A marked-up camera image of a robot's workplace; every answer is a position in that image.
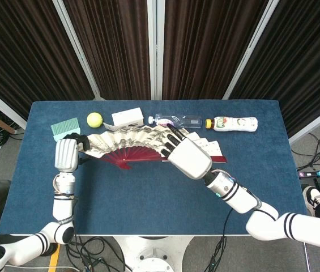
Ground white cardboard carton box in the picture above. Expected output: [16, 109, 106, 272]
[103, 107, 145, 131]

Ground yellow floor tape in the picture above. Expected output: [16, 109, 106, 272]
[48, 243, 63, 272]

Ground yellow tennis ball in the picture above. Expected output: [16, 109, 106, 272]
[86, 112, 104, 128]

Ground blue table mat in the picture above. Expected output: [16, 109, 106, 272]
[0, 99, 313, 236]

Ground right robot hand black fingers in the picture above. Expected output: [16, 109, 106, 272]
[161, 124, 213, 180]

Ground white and black sneaker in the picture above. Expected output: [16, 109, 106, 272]
[302, 186, 320, 218]

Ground mint green hand brush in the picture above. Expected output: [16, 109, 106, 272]
[50, 118, 81, 142]

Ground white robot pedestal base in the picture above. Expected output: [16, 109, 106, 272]
[113, 235, 194, 272]

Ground brown curtain divider panel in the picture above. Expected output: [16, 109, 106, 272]
[0, 0, 96, 130]
[223, 0, 320, 144]
[52, 0, 158, 101]
[147, 0, 280, 100]

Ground white drink bottle yellow cap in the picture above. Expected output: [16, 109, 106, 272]
[204, 115, 259, 133]

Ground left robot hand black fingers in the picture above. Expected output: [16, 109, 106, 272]
[53, 132, 90, 172]

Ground clear plastic water bottle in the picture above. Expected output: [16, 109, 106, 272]
[147, 113, 203, 130]

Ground painted paper fan red ribs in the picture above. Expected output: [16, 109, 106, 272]
[77, 124, 228, 171]

